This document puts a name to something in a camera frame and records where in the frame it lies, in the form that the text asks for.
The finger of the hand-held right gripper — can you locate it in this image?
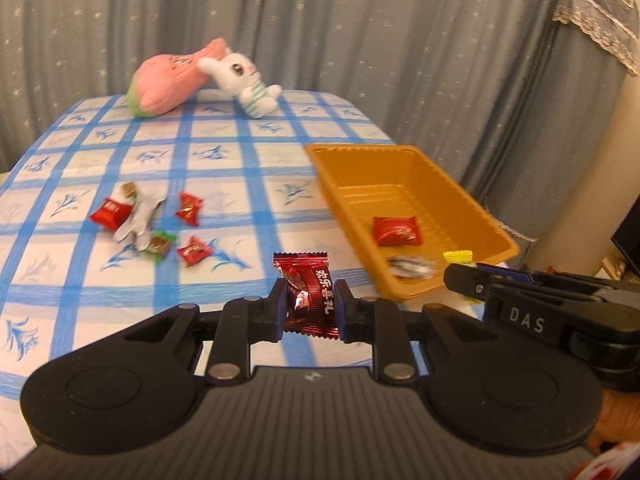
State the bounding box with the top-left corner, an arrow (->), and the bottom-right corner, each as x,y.
475,261 -> 556,282
444,263 -> 502,306

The red white cloth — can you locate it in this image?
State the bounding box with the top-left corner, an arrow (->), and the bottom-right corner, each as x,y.
570,437 -> 640,480

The grey star curtain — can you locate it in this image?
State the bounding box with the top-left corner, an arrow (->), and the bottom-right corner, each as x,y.
0,0 -> 571,201

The person's right hand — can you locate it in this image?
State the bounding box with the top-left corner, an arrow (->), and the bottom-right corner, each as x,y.
597,389 -> 640,461

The white bunny plush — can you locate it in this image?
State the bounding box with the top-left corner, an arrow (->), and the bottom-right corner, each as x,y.
196,47 -> 282,120

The dark red foil candy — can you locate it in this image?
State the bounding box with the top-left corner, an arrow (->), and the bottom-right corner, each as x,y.
272,252 -> 341,341

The white snack wrapper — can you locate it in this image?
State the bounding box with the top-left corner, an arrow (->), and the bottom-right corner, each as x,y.
112,192 -> 166,252

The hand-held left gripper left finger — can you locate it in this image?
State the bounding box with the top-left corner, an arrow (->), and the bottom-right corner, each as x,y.
125,279 -> 291,386

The green brown candy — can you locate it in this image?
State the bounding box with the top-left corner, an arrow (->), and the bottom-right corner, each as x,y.
145,230 -> 178,261

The blue checked tablecloth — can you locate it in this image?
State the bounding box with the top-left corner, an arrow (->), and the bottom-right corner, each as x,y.
0,90 -> 516,461

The red candy packet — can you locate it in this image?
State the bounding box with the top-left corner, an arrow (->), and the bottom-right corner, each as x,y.
176,235 -> 212,267
371,216 -> 421,247
89,197 -> 133,231
175,191 -> 204,227

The orange plastic tray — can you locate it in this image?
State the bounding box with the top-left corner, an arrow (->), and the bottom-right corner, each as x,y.
304,143 -> 522,302

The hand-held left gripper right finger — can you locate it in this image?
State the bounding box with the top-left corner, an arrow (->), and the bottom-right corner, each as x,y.
334,278 -> 497,386

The grey lace appliance cover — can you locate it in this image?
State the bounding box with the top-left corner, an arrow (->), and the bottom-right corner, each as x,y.
487,0 -> 640,281

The dark monitor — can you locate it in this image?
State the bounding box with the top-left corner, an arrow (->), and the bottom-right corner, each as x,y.
611,200 -> 640,276

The pink plush toy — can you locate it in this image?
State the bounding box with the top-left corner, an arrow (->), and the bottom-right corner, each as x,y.
126,37 -> 231,119

